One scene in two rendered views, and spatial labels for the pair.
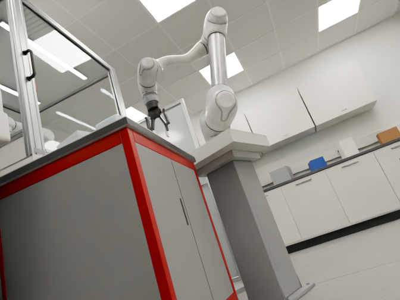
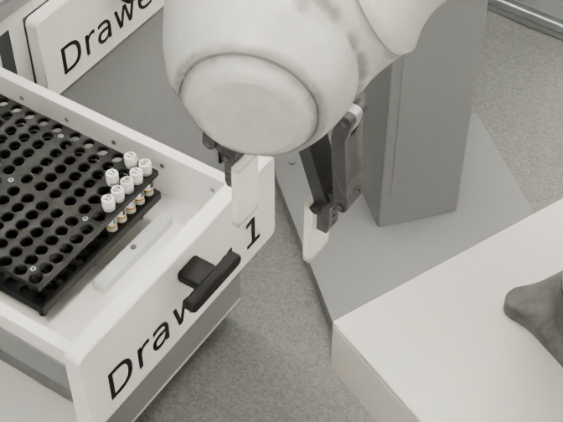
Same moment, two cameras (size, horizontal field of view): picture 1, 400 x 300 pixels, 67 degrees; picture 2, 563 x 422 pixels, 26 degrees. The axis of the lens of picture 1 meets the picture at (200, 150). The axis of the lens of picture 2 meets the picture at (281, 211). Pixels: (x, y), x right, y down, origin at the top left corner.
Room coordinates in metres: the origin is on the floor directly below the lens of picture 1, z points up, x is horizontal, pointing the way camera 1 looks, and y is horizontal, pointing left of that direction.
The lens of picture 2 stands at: (0.94, -0.05, 1.74)
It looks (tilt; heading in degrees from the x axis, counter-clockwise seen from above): 47 degrees down; 20
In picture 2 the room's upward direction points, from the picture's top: straight up
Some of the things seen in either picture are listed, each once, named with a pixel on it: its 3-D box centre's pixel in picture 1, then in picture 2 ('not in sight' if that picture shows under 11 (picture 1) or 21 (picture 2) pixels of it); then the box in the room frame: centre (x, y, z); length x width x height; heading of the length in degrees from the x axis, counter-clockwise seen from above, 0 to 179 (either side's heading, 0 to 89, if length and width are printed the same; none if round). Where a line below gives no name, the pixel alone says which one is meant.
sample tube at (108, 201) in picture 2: not in sight; (110, 214); (1.62, 0.37, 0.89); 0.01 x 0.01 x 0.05
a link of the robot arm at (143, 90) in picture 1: (146, 84); not in sight; (1.57, 0.17, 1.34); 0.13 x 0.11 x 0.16; 15
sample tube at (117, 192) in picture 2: not in sight; (119, 205); (1.64, 0.36, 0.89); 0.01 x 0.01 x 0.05
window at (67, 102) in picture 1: (84, 99); not in sight; (1.70, 0.61, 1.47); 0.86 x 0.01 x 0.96; 167
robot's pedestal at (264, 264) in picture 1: (250, 225); not in sight; (1.70, -0.13, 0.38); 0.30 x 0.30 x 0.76; 54
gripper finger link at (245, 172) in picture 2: not in sight; (245, 187); (1.59, 0.22, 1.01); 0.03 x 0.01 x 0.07; 167
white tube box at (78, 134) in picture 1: (78, 146); not in sight; (0.96, 0.40, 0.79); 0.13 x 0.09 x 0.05; 60
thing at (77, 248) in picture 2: not in sight; (93, 224); (1.60, 0.37, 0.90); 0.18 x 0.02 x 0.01; 167
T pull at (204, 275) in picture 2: not in sight; (202, 275); (1.57, 0.25, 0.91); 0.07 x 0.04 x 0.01; 167
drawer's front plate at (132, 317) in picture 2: not in sight; (179, 285); (1.58, 0.28, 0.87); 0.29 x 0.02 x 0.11; 167
